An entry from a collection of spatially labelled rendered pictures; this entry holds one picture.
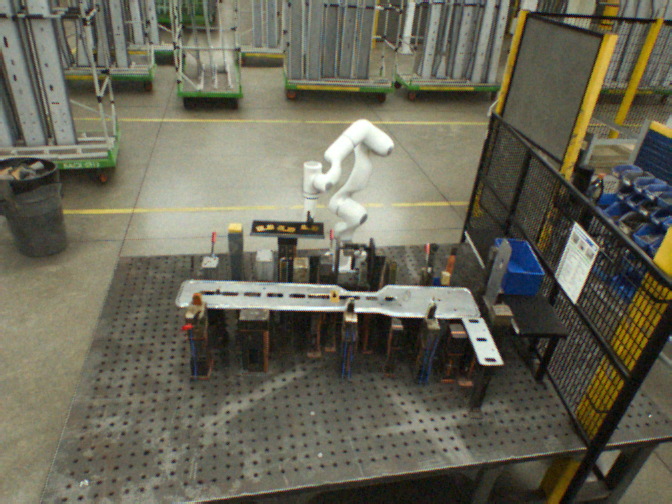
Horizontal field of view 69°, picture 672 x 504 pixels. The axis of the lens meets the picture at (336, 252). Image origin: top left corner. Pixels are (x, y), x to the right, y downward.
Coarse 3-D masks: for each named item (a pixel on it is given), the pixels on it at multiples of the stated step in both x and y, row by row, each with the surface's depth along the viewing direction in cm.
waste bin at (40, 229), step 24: (0, 168) 389; (24, 168) 382; (48, 168) 402; (0, 192) 365; (24, 192) 370; (48, 192) 382; (24, 216) 382; (48, 216) 392; (24, 240) 394; (48, 240) 401
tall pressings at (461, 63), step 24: (432, 0) 860; (456, 0) 892; (480, 0) 881; (504, 0) 862; (432, 24) 873; (456, 24) 906; (480, 24) 878; (504, 24) 880; (456, 48) 910; (480, 48) 890; (432, 72) 944; (456, 72) 926; (480, 72) 912
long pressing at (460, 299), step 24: (192, 288) 224; (216, 288) 225; (240, 288) 227; (288, 288) 229; (312, 288) 231; (336, 288) 232; (384, 288) 234; (408, 288) 236; (432, 288) 237; (456, 288) 239; (360, 312) 220; (384, 312) 220; (408, 312) 221; (456, 312) 223
